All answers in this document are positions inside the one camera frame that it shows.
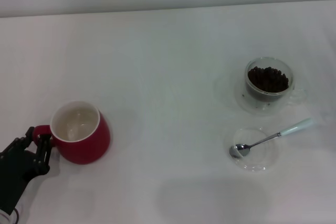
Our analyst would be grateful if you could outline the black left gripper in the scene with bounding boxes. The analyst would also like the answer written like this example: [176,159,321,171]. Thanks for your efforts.
[0,126,53,210]

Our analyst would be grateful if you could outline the red ceramic mug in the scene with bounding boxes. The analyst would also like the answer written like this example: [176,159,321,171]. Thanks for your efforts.
[34,100,111,165]

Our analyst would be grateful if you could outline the metal spoon with blue handle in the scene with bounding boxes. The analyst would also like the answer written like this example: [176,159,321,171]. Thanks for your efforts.
[229,118,316,159]

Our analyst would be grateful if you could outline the dark coffee beans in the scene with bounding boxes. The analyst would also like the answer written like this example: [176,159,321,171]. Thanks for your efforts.
[247,66,289,93]

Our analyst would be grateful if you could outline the clear glass cup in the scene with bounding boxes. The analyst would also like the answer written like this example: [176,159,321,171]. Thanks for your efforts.
[243,56,308,104]

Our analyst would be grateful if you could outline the clear glass saucer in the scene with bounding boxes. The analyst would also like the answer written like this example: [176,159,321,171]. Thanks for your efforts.
[234,76,307,116]

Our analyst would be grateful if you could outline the clear round glass lid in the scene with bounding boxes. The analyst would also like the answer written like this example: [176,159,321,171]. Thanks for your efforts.
[225,126,279,173]

